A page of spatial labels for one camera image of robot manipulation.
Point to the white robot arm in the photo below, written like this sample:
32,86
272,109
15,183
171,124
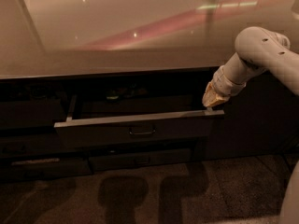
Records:
256,50

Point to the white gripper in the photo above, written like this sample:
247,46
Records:
222,84

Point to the dark drawer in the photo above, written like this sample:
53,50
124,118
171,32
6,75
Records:
28,114
29,145
103,123
45,170
134,160

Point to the green snack bag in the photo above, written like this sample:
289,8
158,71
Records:
112,96

